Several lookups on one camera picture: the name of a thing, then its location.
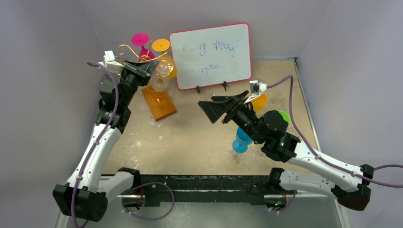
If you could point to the clear wine glass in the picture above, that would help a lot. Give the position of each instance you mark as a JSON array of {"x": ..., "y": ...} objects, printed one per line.
[{"x": 165, "y": 70}]

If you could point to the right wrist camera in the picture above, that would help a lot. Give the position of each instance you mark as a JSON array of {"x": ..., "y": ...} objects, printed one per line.
[{"x": 257, "y": 88}]

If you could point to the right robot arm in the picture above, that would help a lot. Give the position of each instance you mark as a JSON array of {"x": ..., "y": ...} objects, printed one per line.
[{"x": 346, "y": 183}]

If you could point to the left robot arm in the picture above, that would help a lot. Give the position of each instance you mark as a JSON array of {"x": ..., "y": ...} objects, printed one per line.
[{"x": 84, "y": 195}]

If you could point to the pink framed whiteboard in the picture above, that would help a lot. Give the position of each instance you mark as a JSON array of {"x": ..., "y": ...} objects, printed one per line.
[{"x": 211, "y": 56}]

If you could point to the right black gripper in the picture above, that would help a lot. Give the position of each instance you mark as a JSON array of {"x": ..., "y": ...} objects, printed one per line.
[{"x": 233, "y": 108}]

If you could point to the blue plastic wine glass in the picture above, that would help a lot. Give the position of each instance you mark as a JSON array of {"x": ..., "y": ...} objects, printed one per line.
[{"x": 241, "y": 142}]

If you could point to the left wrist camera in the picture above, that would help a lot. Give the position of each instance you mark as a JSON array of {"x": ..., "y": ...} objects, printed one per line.
[{"x": 112, "y": 63}]

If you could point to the black aluminium base frame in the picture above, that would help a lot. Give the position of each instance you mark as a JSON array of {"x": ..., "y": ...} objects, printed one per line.
[{"x": 255, "y": 190}]

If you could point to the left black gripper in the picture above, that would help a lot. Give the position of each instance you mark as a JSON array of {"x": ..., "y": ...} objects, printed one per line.
[{"x": 146, "y": 68}]

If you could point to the yellow plastic wine glass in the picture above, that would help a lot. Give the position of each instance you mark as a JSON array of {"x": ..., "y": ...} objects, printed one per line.
[{"x": 163, "y": 45}]

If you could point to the orange plastic wine glass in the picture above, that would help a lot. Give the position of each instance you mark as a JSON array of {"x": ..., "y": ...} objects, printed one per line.
[{"x": 259, "y": 102}]

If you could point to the gold wire wine glass rack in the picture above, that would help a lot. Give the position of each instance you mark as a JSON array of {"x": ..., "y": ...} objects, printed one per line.
[{"x": 159, "y": 103}]

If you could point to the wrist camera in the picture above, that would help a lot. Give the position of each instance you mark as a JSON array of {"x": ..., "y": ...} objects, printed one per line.
[
  {"x": 257, "y": 88},
  {"x": 112, "y": 63}
]

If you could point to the pink plastic wine glass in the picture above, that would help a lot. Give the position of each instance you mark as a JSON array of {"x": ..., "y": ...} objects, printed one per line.
[{"x": 143, "y": 40}]

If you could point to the green plastic wine glass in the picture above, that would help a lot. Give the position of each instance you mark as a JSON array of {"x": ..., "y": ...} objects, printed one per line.
[{"x": 285, "y": 116}]

